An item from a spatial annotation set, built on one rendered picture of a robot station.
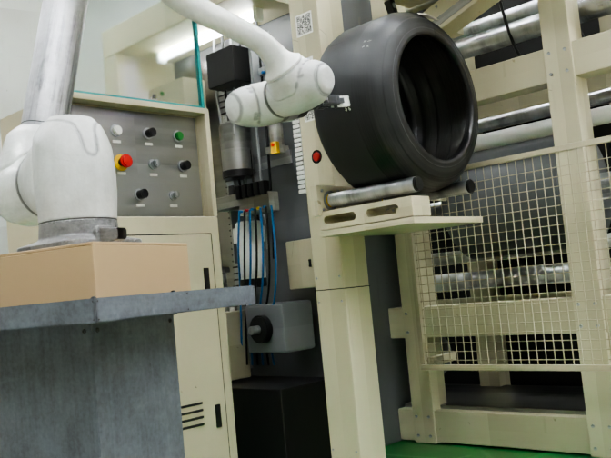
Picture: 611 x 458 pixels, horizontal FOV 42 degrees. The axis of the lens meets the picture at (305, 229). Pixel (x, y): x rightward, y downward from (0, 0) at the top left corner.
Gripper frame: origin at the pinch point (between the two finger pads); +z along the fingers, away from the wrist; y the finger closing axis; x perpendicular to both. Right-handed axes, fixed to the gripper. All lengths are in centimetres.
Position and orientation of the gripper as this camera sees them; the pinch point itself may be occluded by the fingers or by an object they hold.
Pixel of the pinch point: (339, 101)
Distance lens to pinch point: 227.0
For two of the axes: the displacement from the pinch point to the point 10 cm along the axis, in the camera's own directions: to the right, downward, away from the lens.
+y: -7.2, 1.2, 6.9
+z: 6.7, -1.5, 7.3
